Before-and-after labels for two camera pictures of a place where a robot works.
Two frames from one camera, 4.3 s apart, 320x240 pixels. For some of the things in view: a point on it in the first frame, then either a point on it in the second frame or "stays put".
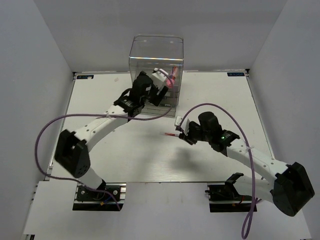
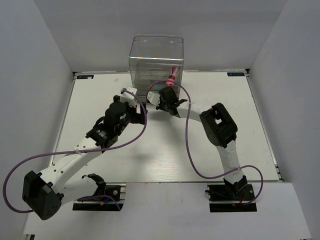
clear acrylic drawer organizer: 165,52 stays put
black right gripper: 188,138 -> 160,106
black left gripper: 156,99 -> 138,118
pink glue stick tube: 172,77 stays put
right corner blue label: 235,74 stays put
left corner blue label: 84,76 stays put
